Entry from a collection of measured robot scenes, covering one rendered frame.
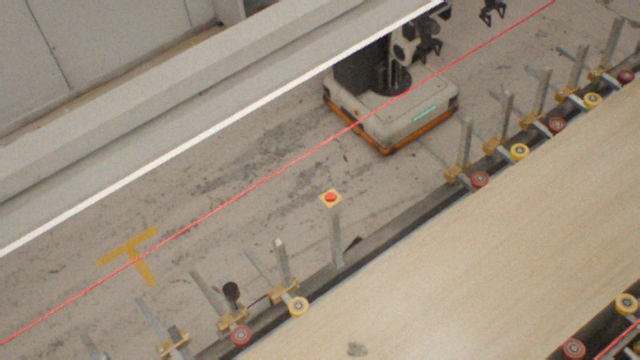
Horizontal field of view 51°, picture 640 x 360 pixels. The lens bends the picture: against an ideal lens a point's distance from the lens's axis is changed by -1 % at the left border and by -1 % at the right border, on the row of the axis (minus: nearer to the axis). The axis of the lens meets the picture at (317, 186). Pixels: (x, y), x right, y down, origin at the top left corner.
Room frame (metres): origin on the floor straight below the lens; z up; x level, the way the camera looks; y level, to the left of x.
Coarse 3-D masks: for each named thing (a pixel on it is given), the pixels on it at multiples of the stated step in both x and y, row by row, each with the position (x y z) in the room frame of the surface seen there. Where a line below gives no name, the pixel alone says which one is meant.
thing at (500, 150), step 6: (456, 114) 2.26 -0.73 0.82; (456, 120) 2.25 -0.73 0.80; (462, 120) 2.22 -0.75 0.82; (474, 126) 2.17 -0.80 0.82; (474, 132) 2.14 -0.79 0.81; (480, 132) 2.13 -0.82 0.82; (480, 138) 2.10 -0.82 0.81; (486, 138) 2.08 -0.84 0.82; (498, 150) 2.00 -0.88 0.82; (504, 150) 2.00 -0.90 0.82; (504, 156) 1.97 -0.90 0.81; (510, 156) 1.96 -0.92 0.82; (510, 162) 1.93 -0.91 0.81; (516, 162) 1.92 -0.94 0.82
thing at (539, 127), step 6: (492, 90) 2.40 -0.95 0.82; (492, 96) 2.37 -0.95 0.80; (498, 96) 2.35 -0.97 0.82; (516, 108) 2.25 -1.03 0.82; (516, 114) 2.23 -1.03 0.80; (522, 114) 2.21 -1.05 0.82; (534, 126) 2.13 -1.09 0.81; (540, 126) 2.12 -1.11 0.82; (540, 132) 2.10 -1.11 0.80; (546, 132) 2.07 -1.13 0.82; (546, 138) 2.06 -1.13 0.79
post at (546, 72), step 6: (546, 66) 2.21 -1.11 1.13; (546, 72) 2.18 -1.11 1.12; (540, 78) 2.20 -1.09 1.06; (546, 78) 2.17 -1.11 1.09; (540, 84) 2.19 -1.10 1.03; (546, 84) 2.18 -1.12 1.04; (540, 90) 2.19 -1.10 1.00; (546, 90) 2.18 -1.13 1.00; (540, 96) 2.18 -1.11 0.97; (534, 102) 2.20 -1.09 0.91; (540, 102) 2.17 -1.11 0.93; (534, 108) 2.19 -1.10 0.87; (540, 108) 2.18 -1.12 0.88; (534, 114) 2.19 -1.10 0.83
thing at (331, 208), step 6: (336, 192) 1.59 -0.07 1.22; (324, 198) 1.57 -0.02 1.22; (336, 198) 1.56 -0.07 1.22; (342, 198) 1.55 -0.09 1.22; (324, 204) 1.54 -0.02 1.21; (330, 204) 1.53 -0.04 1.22; (336, 204) 1.54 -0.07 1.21; (342, 204) 1.55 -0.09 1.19; (324, 210) 1.55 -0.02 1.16; (330, 210) 1.52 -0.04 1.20; (336, 210) 1.54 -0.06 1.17; (330, 216) 1.52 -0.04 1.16
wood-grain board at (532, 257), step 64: (576, 128) 2.01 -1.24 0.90; (512, 192) 1.70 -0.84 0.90; (576, 192) 1.65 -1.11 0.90; (448, 256) 1.42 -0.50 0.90; (512, 256) 1.38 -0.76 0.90; (576, 256) 1.34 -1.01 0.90; (320, 320) 1.21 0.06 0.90; (384, 320) 1.18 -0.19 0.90; (448, 320) 1.14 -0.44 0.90; (512, 320) 1.10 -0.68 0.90; (576, 320) 1.07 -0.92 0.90
